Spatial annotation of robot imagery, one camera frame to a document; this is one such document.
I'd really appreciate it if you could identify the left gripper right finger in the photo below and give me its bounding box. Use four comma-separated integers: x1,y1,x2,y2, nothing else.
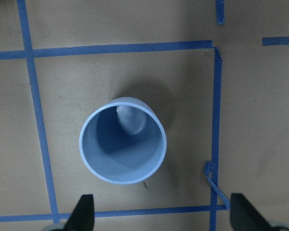
230,193,272,231

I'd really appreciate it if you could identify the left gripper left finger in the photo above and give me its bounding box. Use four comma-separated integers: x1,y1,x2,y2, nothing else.
63,194,94,231

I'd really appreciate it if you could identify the light blue cup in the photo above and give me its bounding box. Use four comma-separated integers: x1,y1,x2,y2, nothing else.
79,97,167,185

